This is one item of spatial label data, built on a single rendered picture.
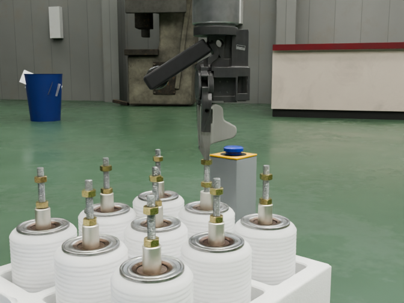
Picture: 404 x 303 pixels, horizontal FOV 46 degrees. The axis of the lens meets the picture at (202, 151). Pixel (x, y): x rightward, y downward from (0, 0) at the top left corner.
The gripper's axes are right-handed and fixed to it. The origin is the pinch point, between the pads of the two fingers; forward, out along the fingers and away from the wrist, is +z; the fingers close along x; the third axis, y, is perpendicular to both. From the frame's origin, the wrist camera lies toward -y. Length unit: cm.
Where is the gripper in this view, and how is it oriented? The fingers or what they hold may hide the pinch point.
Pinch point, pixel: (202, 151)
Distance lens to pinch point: 78.5
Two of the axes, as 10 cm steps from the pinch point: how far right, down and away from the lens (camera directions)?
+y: 9.9, -0.1, 1.1
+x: -1.1, -1.6, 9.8
